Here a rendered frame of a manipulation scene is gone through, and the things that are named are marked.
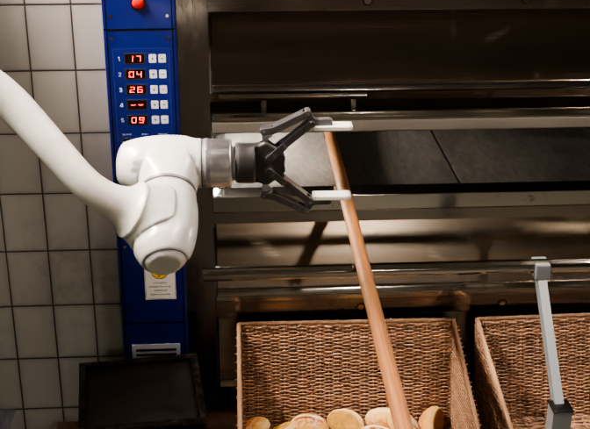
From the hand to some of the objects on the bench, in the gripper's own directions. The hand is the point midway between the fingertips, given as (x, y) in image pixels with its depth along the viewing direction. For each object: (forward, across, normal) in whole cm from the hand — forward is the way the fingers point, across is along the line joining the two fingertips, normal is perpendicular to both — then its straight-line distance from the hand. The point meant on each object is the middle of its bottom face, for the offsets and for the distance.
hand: (344, 160), depth 201 cm
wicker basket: (+68, +90, -30) cm, 117 cm away
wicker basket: (+7, +90, -29) cm, 95 cm away
